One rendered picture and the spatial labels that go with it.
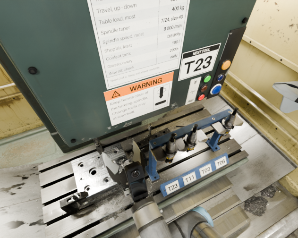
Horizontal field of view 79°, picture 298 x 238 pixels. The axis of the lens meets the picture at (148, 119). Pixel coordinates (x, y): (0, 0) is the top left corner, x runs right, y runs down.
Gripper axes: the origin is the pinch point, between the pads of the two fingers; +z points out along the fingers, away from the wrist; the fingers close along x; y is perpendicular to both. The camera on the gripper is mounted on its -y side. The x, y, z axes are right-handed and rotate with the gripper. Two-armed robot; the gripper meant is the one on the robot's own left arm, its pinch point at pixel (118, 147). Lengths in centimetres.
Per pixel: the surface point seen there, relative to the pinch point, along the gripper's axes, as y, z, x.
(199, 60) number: -30.1, -4.3, 20.7
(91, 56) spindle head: -36.8, -3.9, -1.8
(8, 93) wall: 40, 96, -53
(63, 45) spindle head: -39.5, -3.8, -5.2
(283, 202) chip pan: 72, -44, 90
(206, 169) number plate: 45, -10, 44
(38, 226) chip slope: 74, 11, -55
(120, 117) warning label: -20.5, -4.5, 1.1
